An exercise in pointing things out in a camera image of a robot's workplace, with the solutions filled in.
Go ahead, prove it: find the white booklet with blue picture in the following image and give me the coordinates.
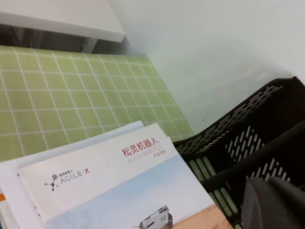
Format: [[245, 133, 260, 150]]
[[17, 123, 241, 229]]

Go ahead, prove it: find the black perforated plastic book holder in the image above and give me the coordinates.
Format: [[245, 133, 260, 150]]
[[173, 76, 305, 229]]

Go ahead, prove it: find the white side table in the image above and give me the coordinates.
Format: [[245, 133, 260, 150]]
[[0, 0, 126, 54]]

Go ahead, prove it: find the green checked tablecloth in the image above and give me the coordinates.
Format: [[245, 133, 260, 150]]
[[0, 44, 193, 163]]

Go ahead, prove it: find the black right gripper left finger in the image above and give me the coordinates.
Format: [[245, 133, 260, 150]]
[[242, 178, 272, 229]]

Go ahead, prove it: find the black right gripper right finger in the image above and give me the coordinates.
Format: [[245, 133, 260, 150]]
[[269, 177, 305, 229]]

